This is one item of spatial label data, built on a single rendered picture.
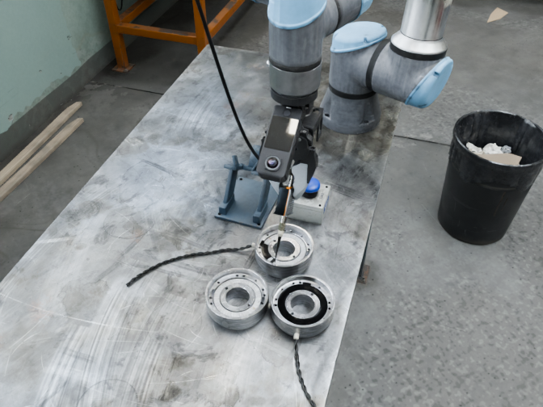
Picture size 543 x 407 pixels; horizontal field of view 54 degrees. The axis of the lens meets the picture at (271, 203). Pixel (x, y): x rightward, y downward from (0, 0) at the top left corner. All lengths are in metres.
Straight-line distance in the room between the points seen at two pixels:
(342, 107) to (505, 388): 1.06
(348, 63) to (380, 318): 1.00
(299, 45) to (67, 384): 0.60
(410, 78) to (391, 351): 0.99
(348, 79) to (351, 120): 0.10
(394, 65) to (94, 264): 0.71
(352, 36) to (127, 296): 0.70
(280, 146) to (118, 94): 2.33
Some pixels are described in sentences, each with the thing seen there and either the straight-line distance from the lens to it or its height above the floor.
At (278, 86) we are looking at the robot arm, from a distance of 0.78.
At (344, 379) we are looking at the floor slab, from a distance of 1.77.
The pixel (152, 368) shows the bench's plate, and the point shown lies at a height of 0.80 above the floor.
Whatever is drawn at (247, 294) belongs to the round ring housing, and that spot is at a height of 0.82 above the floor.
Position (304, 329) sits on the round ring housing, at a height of 0.83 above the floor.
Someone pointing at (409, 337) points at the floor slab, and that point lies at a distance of 1.89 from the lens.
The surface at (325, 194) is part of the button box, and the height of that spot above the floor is 0.85.
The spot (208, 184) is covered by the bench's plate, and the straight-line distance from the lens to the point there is 1.14.
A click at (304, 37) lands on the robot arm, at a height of 1.23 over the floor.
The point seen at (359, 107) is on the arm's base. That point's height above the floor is 0.86.
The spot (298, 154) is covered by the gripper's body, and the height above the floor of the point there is 1.03.
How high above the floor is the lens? 1.55
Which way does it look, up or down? 43 degrees down
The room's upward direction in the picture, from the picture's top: straight up
